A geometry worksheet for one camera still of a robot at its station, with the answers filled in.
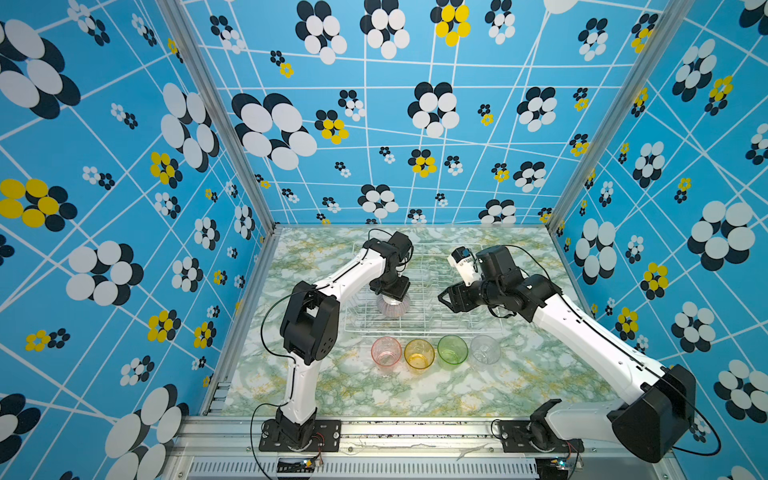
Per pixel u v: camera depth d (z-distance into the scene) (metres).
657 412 0.38
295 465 0.72
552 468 0.69
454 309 0.69
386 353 0.87
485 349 0.87
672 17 0.68
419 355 0.86
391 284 0.79
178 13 0.69
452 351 0.85
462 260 0.69
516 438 0.72
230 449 0.73
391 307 0.91
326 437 0.73
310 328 0.52
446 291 0.71
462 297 0.67
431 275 1.05
